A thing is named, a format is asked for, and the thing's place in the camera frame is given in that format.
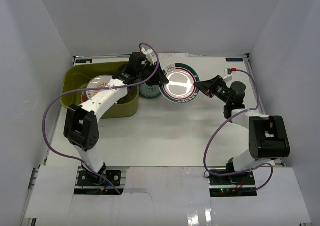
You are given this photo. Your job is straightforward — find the white plate orange sunburst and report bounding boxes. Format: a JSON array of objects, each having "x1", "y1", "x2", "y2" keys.
[{"x1": 80, "y1": 74, "x2": 113, "y2": 103}]

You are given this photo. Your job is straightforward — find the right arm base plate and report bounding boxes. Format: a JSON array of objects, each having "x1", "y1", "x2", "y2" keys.
[{"x1": 203, "y1": 171, "x2": 258, "y2": 198}]

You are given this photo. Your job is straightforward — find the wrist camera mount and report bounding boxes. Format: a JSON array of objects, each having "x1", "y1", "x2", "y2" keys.
[
  {"x1": 140, "y1": 47, "x2": 158, "y2": 64},
  {"x1": 223, "y1": 67, "x2": 237, "y2": 82}
]

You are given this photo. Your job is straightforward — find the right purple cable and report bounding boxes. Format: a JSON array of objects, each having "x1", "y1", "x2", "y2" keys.
[{"x1": 202, "y1": 69, "x2": 275, "y2": 190}]

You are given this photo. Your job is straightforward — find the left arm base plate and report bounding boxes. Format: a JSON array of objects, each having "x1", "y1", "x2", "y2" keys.
[{"x1": 74, "y1": 169, "x2": 123, "y2": 195}]

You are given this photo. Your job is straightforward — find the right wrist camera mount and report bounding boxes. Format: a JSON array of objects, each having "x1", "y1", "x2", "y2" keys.
[{"x1": 223, "y1": 67, "x2": 237, "y2": 82}]

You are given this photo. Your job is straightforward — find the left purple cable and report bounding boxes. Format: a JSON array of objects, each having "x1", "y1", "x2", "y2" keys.
[{"x1": 42, "y1": 42, "x2": 161, "y2": 195}]

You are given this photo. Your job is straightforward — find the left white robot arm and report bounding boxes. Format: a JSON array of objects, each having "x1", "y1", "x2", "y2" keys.
[{"x1": 64, "y1": 48, "x2": 169, "y2": 185}]

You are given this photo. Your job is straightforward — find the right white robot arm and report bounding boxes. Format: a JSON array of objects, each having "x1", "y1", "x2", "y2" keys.
[{"x1": 194, "y1": 75, "x2": 291, "y2": 185}]

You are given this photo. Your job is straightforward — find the white plate teal maroon rim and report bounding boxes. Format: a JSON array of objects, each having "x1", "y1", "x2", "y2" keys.
[{"x1": 159, "y1": 63, "x2": 200, "y2": 103}]

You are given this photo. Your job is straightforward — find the small teal patterned plate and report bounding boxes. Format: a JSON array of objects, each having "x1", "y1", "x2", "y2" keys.
[{"x1": 139, "y1": 83, "x2": 161, "y2": 99}]

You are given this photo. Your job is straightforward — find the purple cable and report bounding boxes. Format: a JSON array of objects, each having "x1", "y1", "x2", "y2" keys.
[
  {"x1": 202, "y1": 69, "x2": 275, "y2": 190},
  {"x1": 42, "y1": 42, "x2": 161, "y2": 195}
]

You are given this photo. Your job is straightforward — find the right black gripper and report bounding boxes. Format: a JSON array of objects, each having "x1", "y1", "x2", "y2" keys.
[{"x1": 194, "y1": 75, "x2": 233, "y2": 105}]

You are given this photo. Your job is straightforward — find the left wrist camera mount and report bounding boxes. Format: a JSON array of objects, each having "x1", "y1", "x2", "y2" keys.
[{"x1": 140, "y1": 47, "x2": 158, "y2": 64}]

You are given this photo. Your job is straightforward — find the olive green plastic bin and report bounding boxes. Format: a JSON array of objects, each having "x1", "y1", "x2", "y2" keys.
[{"x1": 62, "y1": 61, "x2": 140, "y2": 119}]

